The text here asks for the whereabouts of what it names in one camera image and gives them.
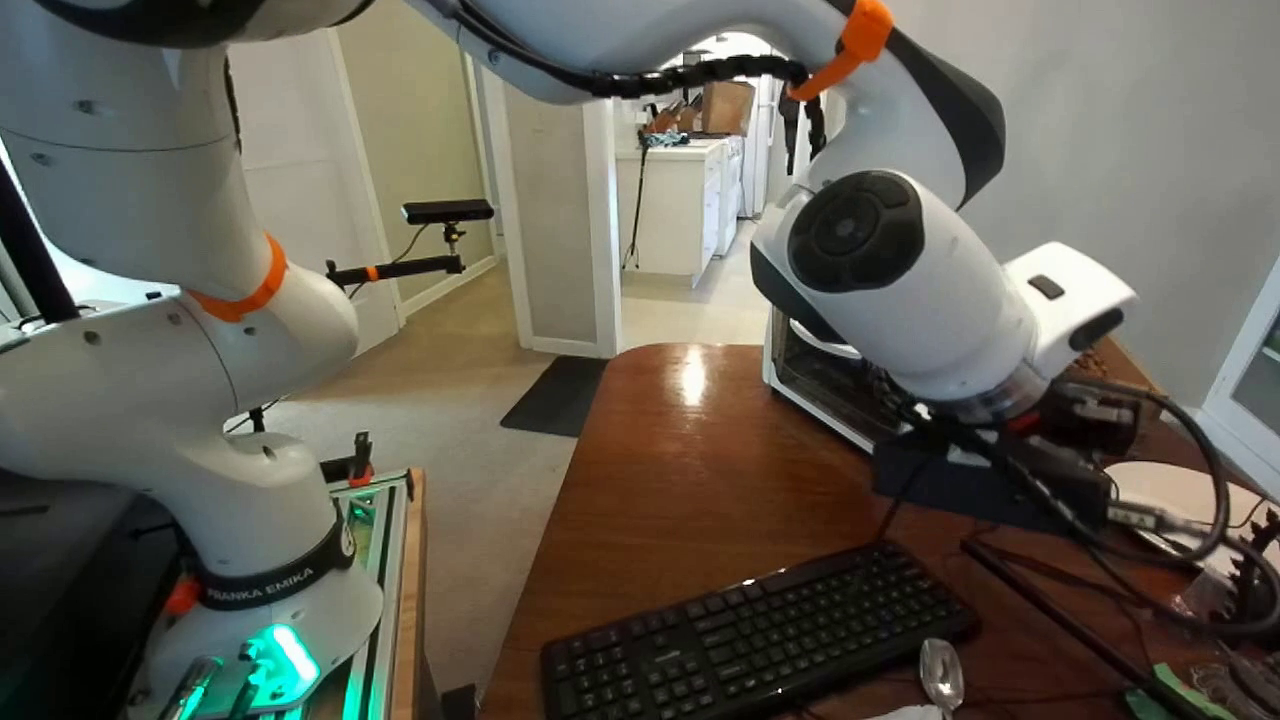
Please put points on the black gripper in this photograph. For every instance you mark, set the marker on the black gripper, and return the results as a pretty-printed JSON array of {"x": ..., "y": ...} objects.
[{"x": 987, "y": 475}]

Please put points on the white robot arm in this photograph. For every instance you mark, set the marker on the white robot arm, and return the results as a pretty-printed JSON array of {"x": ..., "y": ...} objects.
[{"x": 124, "y": 141}]

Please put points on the black thin rod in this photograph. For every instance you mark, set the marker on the black thin rod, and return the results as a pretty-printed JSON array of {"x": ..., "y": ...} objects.
[{"x": 1078, "y": 630}]

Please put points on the white toaster oven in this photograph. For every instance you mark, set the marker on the white toaster oven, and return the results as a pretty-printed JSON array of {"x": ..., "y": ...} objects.
[{"x": 832, "y": 387}]

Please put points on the silver metal spoon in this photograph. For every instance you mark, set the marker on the silver metal spoon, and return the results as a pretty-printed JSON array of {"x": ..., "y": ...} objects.
[{"x": 941, "y": 679}]

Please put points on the green plastic wrapper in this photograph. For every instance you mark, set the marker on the green plastic wrapper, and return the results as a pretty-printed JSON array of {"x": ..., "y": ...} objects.
[{"x": 1163, "y": 694}]

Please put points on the black computer keyboard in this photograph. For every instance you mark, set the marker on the black computer keyboard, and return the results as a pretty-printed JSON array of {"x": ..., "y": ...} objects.
[{"x": 756, "y": 647}]

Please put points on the white kitchen cabinet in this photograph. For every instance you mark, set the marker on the white kitchen cabinet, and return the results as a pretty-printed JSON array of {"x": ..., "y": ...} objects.
[{"x": 690, "y": 209}]

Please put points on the black floor mat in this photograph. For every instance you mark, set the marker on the black floor mat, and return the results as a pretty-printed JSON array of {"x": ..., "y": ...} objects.
[{"x": 558, "y": 403}]

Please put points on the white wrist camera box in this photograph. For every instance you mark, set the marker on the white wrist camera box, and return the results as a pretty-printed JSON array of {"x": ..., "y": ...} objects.
[{"x": 1075, "y": 297}]

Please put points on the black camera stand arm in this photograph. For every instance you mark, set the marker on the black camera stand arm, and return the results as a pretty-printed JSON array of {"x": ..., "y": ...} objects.
[{"x": 419, "y": 213}]

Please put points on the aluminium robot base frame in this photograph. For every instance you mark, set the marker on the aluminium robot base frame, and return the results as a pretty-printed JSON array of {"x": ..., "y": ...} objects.
[{"x": 293, "y": 640}]

